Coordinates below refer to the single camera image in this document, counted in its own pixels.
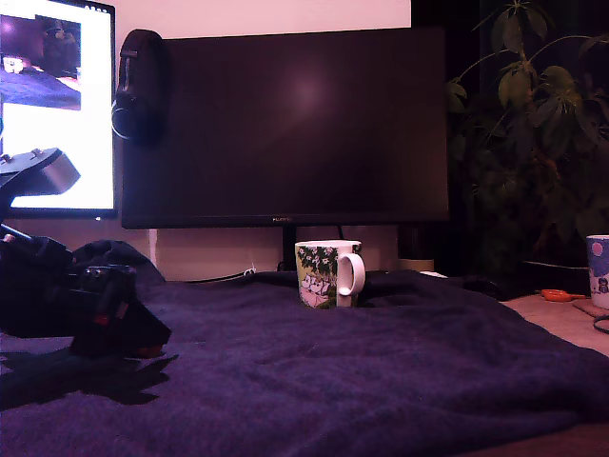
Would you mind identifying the white cup with blue print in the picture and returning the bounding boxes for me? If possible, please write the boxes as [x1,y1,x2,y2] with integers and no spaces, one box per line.
[584,233,609,310]

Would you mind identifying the black monitor stand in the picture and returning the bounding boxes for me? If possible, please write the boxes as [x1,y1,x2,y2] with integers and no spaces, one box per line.
[275,227,299,272]

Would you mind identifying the white mug with cartoon print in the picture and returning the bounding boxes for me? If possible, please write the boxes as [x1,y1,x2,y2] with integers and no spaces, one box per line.
[294,239,367,310]

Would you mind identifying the dark blue cloth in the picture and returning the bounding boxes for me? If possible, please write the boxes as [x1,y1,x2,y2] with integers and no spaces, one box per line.
[0,239,609,457]

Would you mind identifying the lit computer monitor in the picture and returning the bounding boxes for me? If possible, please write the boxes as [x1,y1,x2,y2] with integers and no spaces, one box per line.
[0,0,119,221]

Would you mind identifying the black headphones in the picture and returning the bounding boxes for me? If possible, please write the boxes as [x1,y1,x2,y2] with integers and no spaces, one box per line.
[110,29,168,147]

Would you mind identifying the large black monitor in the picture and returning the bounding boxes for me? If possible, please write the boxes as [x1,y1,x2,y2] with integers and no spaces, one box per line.
[120,27,451,230]

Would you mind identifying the black low device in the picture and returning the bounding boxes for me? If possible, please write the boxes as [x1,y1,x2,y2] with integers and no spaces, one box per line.
[461,273,513,301]

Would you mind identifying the dark plant pot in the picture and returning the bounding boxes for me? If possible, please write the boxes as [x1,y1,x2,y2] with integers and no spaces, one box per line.
[518,259,591,299]

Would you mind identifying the orange scissors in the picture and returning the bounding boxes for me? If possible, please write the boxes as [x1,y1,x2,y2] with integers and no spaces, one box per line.
[540,288,587,304]

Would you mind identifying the cork coaster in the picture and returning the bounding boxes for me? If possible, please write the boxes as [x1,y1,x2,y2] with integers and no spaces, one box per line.
[572,298,609,318]

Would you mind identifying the green houseplant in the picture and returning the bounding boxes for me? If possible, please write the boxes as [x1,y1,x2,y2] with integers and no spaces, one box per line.
[444,0,609,282]

